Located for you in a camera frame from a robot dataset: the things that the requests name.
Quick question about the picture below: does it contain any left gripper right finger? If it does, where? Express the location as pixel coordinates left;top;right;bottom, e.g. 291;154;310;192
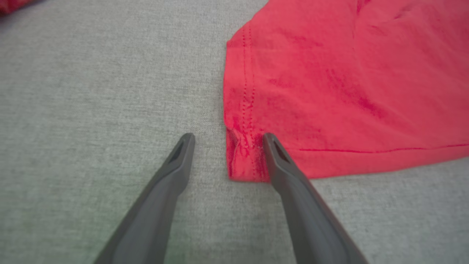
263;132;369;264

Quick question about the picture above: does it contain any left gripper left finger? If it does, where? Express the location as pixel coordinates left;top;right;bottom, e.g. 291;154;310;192
93;133;196;264

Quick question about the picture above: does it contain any red basketball jersey with number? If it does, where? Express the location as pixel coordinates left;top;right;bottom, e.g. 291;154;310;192
223;0;469;183

